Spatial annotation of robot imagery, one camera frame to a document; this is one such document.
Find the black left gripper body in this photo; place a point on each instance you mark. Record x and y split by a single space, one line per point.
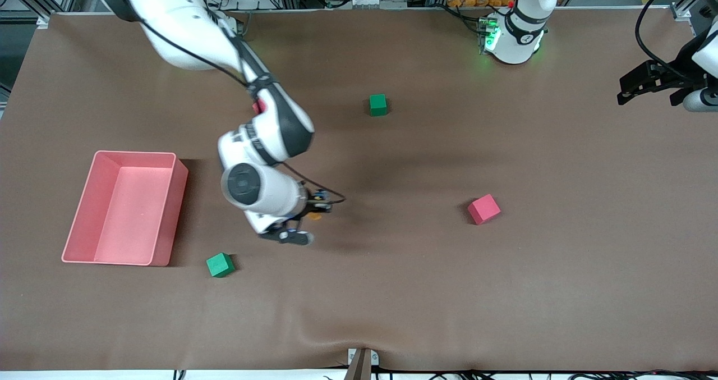
672 81

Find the pink plastic bin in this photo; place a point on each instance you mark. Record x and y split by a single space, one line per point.
123 217

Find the white terminal block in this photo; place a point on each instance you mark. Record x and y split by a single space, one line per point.
350 1

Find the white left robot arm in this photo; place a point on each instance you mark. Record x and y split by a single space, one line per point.
513 43

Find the green foam cube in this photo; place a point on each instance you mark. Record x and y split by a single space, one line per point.
219 265
378 105

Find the grey metal mount bracket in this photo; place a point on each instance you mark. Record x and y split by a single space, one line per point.
360 363

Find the pink foam cube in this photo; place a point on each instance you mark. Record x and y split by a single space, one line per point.
257 106
483 209

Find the brown table cover mat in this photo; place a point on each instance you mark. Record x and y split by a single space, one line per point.
359 290

